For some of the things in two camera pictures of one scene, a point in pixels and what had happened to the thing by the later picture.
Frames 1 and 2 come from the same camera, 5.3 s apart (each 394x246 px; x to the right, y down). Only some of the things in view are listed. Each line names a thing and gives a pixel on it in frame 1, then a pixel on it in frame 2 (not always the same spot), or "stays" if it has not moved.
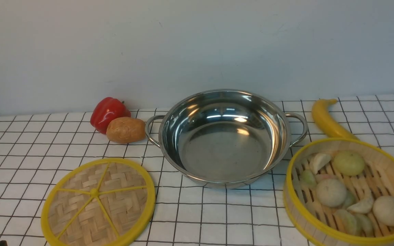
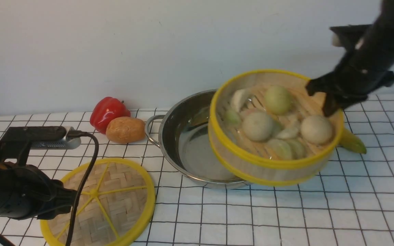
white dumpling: x=363 y=206 to x=288 y=133
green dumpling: x=307 y=177 to x=232 y=117
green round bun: x=349 y=163 to x=278 y=100
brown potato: x=125 y=130 stays
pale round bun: x=331 y=193 to x=257 y=126
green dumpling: x=364 y=226 to x=297 y=149
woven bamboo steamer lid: x=103 y=202 stays
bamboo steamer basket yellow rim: x=347 y=192 to x=266 y=127
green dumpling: x=346 y=222 to x=281 y=150
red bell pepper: x=105 y=110 stays
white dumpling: x=318 y=161 to x=238 y=98
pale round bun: x=390 y=210 to x=316 y=129
